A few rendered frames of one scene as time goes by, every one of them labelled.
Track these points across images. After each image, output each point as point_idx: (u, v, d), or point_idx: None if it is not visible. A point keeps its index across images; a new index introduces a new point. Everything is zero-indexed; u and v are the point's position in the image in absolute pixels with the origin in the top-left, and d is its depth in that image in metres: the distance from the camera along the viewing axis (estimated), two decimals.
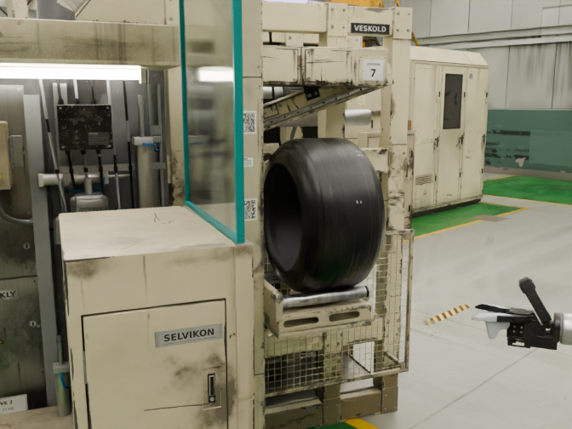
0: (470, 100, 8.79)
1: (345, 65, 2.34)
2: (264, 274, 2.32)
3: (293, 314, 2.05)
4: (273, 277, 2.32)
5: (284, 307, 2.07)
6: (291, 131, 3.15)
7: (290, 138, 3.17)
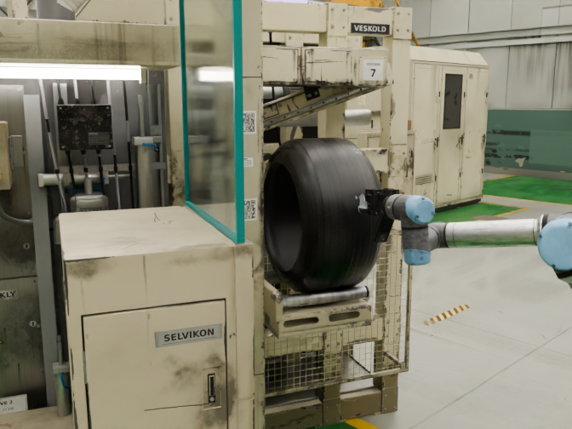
0: (470, 100, 8.79)
1: (345, 65, 2.34)
2: (265, 277, 2.31)
3: (293, 314, 2.05)
4: (273, 281, 2.33)
5: None
6: (291, 131, 3.15)
7: (290, 138, 3.17)
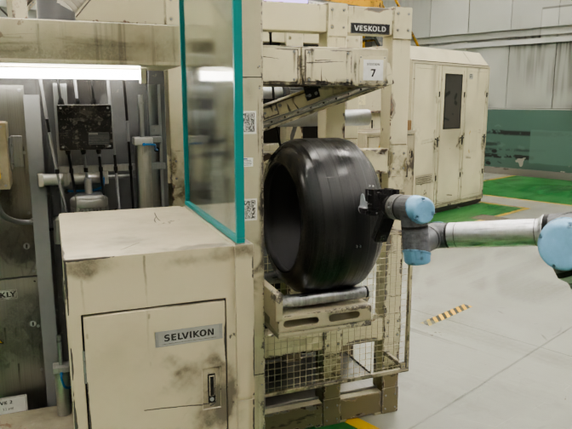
0: (470, 100, 8.79)
1: (345, 65, 2.34)
2: (263, 273, 2.33)
3: (293, 314, 2.05)
4: (272, 276, 2.32)
5: (286, 307, 2.05)
6: (291, 131, 3.15)
7: (290, 138, 3.17)
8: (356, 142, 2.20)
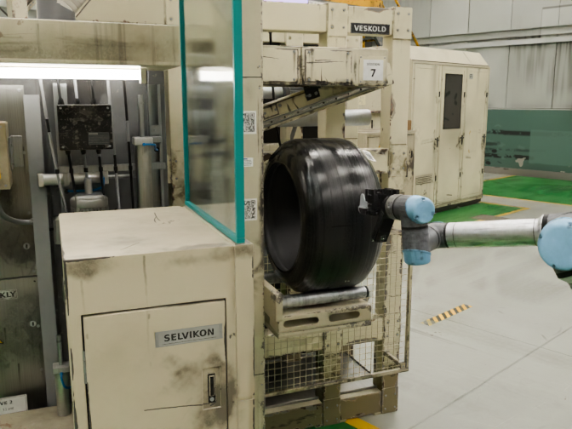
0: (470, 100, 8.79)
1: (345, 65, 2.34)
2: None
3: (293, 314, 2.05)
4: (271, 272, 2.34)
5: (286, 300, 2.05)
6: (291, 131, 3.15)
7: (290, 138, 3.17)
8: (374, 160, 2.08)
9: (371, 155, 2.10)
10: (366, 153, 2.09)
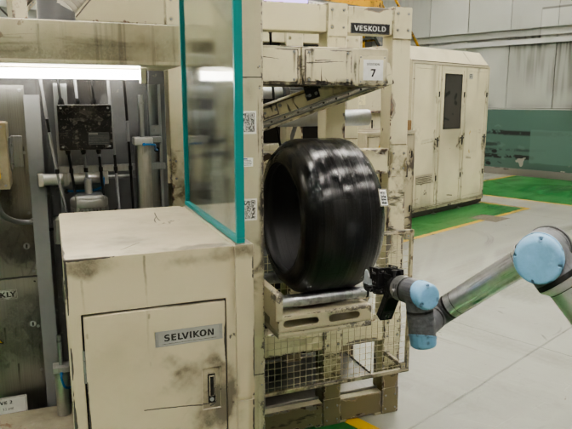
0: (470, 100, 8.79)
1: (345, 65, 2.34)
2: None
3: (293, 314, 2.05)
4: None
5: (283, 296, 2.08)
6: (291, 131, 3.15)
7: (290, 138, 3.17)
8: (387, 203, 2.02)
9: (386, 195, 2.03)
10: (381, 195, 2.01)
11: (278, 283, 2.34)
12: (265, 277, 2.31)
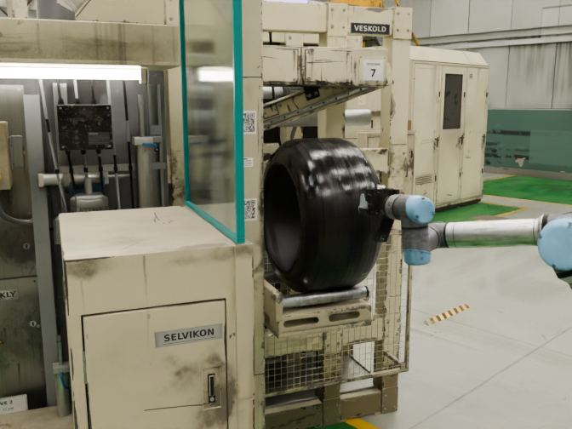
0: (470, 100, 8.79)
1: (345, 65, 2.34)
2: None
3: (293, 314, 2.05)
4: None
5: (283, 294, 2.07)
6: (291, 131, 3.15)
7: (290, 138, 3.17)
8: None
9: None
10: (380, 191, 2.01)
11: (277, 283, 2.36)
12: None
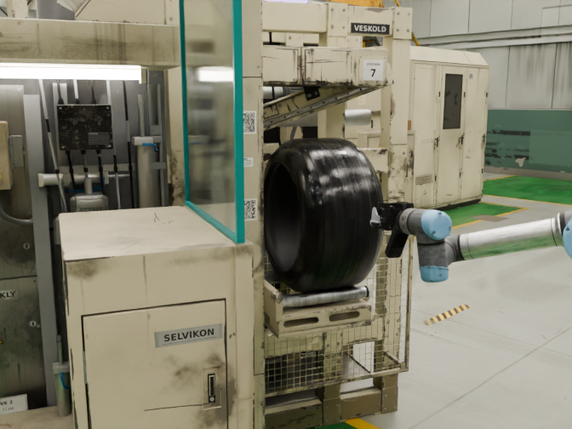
0: (470, 100, 8.79)
1: (345, 65, 2.34)
2: (264, 274, 2.32)
3: (293, 314, 2.05)
4: (273, 278, 2.32)
5: (286, 307, 2.06)
6: (291, 131, 3.15)
7: (290, 138, 3.17)
8: None
9: None
10: None
11: None
12: None
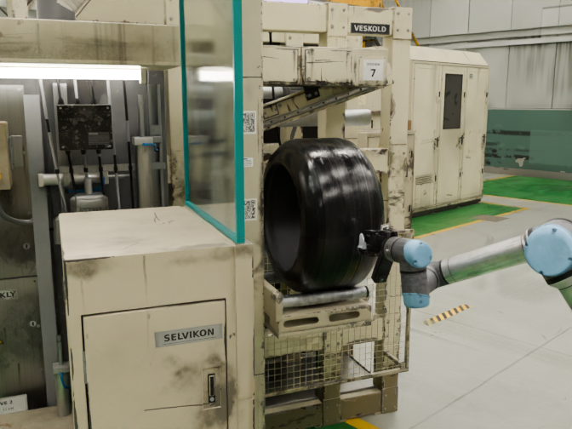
0: (470, 100, 8.79)
1: (345, 65, 2.34)
2: None
3: (293, 314, 2.05)
4: None
5: (283, 295, 2.08)
6: (291, 131, 3.15)
7: (290, 138, 3.17)
8: None
9: (388, 229, 2.03)
10: None
11: (277, 283, 2.36)
12: (265, 281, 2.31)
